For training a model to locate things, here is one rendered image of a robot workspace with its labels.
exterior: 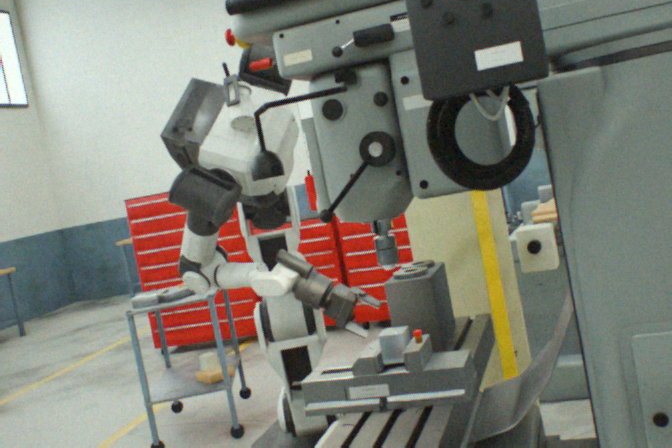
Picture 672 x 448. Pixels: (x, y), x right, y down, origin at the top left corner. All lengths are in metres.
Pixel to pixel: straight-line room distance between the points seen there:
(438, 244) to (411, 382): 1.86
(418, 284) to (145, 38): 10.61
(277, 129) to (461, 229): 1.54
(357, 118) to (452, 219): 1.87
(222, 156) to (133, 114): 10.40
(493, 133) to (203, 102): 0.88
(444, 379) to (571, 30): 0.71
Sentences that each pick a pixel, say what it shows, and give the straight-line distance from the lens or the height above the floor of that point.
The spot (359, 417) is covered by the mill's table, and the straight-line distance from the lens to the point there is 1.62.
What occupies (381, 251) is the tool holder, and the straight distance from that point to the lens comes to 1.67.
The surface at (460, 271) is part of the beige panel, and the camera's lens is 3.44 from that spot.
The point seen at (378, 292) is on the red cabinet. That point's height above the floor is 0.32.
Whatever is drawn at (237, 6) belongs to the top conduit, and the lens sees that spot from 1.61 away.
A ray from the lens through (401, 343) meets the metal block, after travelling 1.63.
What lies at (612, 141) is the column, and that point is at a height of 1.39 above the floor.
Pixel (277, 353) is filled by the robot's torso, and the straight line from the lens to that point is 2.39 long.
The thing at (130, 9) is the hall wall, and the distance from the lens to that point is 12.49.
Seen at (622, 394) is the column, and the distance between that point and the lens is 1.52.
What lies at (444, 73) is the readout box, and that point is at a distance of 1.27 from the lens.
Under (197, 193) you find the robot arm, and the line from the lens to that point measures 1.95.
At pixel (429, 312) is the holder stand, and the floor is 1.04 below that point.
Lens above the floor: 1.45
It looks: 3 degrees down
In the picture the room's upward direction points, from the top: 11 degrees counter-clockwise
